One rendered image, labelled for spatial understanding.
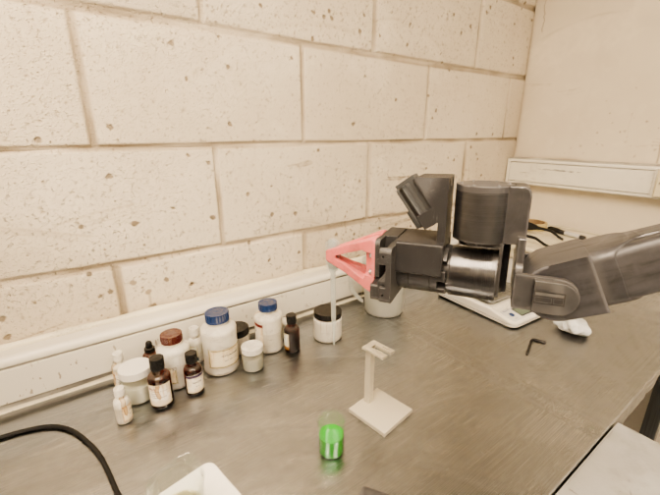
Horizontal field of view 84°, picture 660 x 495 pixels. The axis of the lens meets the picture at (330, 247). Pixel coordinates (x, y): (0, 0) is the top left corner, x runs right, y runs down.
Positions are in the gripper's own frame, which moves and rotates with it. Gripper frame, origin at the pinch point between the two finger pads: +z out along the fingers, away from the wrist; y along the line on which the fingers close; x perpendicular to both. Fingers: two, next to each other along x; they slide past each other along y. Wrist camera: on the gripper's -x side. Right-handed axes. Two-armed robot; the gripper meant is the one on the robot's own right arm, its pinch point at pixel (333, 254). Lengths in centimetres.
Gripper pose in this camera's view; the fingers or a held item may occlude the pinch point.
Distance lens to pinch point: 48.0
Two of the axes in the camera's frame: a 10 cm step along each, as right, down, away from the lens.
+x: 0.2, 9.6, 2.9
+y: -4.2, 2.7, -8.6
